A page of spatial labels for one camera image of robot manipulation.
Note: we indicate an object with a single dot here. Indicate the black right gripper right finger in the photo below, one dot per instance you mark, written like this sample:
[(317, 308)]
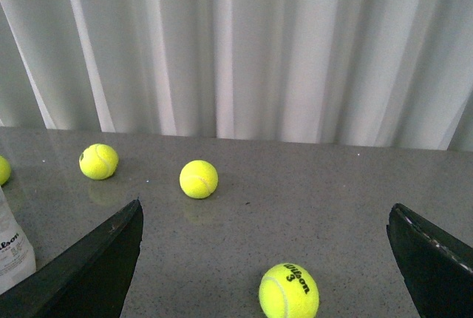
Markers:
[(436, 266)]

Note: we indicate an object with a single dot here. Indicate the plain yellow tennis ball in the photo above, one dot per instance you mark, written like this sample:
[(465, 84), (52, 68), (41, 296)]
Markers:
[(198, 179)]

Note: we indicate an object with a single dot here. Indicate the tennis ball with black logo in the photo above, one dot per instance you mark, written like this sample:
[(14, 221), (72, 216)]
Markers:
[(98, 161)]

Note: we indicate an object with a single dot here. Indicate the Wilson 3 tennis ball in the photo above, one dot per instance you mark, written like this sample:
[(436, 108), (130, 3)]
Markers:
[(288, 290)]

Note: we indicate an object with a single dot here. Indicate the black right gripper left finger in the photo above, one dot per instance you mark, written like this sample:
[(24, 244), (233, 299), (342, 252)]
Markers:
[(89, 279)]

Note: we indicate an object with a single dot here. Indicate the white blue tennis ball can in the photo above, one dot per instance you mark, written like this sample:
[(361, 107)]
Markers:
[(17, 254)]

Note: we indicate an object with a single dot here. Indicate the white pleated curtain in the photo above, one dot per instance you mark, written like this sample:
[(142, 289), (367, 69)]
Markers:
[(356, 72)]

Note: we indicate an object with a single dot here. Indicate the tennis ball far left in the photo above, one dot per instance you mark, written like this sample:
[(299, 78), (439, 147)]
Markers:
[(5, 170)]

